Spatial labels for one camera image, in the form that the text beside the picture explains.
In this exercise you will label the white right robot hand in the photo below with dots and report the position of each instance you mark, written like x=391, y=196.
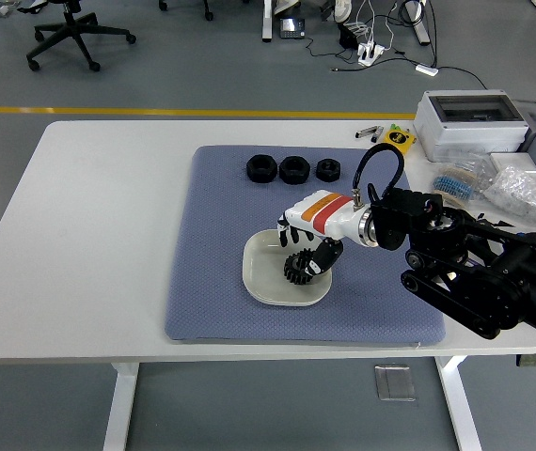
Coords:
x=324, y=211

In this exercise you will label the large black gear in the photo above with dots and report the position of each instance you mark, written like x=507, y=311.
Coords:
x=294, y=272

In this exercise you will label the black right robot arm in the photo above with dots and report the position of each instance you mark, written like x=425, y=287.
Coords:
x=437, y=221

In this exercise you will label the small black hex nut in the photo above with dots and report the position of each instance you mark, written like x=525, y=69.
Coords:
x=328, y=170

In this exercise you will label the large black hex nut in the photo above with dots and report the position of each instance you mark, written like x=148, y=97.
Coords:
x=261, y=169
x=294, y=170

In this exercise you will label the white flat box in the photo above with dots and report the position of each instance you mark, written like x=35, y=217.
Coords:
x=512, y=160

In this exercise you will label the white square plate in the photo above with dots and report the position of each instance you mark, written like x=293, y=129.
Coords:
x=261, y=268

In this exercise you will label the silver folding tool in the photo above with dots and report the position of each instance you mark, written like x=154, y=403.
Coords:
x=367, y=133

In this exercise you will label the yellow tape measure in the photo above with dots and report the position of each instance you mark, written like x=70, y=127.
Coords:
x=397, y=138

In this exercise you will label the blue-grey textured mat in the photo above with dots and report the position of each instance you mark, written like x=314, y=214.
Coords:
x=211, y=282

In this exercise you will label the clear bag of blue resistors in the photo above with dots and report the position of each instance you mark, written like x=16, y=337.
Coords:
x=456, y=185

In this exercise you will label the white power strip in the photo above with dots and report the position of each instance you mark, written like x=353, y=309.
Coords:
x=370, y=52

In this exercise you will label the white power adapter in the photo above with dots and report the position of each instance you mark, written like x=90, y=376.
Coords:
x=426, y=69

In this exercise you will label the black charger block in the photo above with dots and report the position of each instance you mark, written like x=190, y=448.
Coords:
x=348, y=36

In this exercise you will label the metal floor plate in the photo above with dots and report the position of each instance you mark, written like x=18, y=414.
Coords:
x=394, y=383

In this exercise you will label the black desk phone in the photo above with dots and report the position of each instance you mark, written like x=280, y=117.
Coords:
x=292, y=29

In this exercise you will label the clear bag of white parts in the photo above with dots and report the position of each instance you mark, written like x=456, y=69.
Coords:
x=522, y=192

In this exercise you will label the black office chair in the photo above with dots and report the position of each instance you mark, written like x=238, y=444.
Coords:
x=209, y=14
x=73, y=28

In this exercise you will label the white table leg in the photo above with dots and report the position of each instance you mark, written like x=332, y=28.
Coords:
x=120, y=409
x=461, y=409

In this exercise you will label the grey electrical enclosure box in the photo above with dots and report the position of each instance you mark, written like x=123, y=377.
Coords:
x=470, y=131

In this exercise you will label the silver metal bracket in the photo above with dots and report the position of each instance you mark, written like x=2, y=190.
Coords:
x=2, y=10

